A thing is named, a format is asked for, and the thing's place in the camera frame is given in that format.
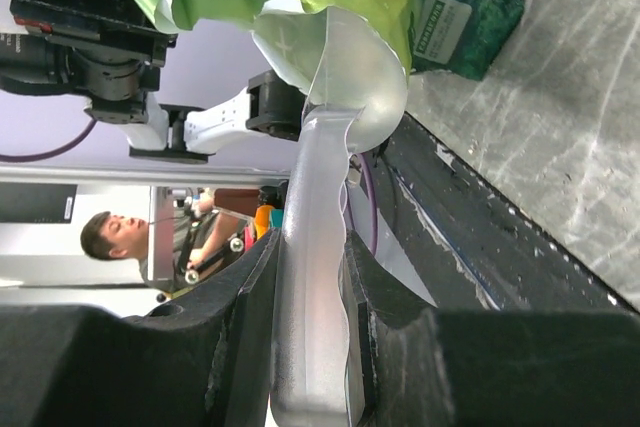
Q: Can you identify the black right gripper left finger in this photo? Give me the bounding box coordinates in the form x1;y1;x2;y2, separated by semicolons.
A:
1;231;280;426

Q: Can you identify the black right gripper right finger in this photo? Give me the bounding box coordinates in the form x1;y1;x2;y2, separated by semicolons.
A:
344;233;639;426

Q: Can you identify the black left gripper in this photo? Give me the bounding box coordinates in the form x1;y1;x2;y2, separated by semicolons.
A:
8;0;177;67

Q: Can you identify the clear plastic scoop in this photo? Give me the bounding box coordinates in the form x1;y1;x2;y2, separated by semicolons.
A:
254;7;408;426

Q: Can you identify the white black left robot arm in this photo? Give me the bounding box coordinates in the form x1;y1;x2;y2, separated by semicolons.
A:
1;0;305;164

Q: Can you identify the person in background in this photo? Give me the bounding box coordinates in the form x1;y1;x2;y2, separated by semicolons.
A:
80;188;260;297

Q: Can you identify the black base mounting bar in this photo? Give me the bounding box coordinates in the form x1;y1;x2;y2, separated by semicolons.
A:
367;115;638;314

